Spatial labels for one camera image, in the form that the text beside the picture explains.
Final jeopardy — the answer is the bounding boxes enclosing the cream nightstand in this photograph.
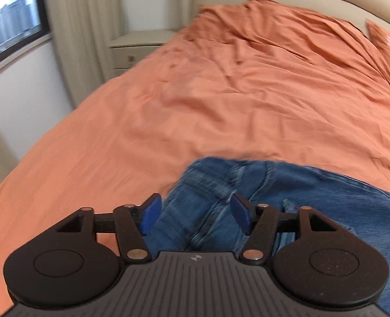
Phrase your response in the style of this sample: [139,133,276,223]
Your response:
[108,29,180,80]

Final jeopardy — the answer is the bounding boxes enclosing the blue denim pants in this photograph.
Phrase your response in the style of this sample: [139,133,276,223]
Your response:
[149,157,390,317]

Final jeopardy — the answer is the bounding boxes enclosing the orange bed cover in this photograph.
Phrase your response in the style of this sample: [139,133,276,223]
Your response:
[0,0,390,317]

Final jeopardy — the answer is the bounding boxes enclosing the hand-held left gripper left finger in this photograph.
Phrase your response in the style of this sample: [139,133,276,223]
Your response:
[51,193,163,265]

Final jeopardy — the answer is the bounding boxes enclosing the dark framed window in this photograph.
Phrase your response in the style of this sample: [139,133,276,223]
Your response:
[0,0,52,74]

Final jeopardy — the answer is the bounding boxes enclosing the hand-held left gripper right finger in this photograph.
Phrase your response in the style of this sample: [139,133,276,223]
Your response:
[230,193,343,266]

